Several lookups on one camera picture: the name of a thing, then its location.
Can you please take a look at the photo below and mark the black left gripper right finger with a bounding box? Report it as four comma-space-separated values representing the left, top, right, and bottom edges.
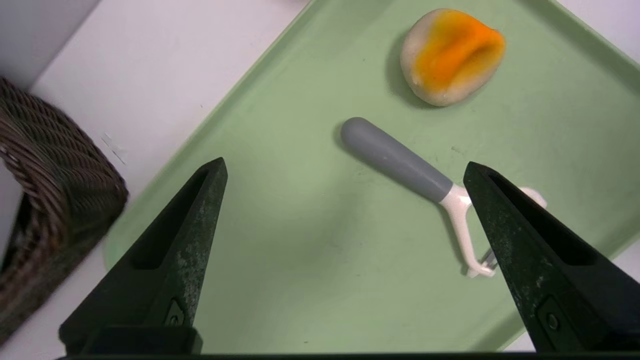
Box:
463, 161, 640, 353

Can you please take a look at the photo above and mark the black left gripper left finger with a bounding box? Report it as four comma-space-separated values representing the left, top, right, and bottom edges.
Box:
59, 157, 229, 353

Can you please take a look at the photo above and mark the white peeler grey handle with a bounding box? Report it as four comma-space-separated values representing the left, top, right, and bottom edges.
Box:
340, 117, 548, 279

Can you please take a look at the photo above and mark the dark brown wicker basket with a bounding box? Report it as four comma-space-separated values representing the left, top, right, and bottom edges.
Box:
0, 76, 129, 346

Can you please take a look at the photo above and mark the light green plastic tray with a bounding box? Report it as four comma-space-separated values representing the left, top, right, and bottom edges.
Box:
103, 0, 640, 353

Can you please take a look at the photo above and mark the round bun with orange topping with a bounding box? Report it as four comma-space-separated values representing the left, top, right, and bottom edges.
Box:
400, 8, 507, 107

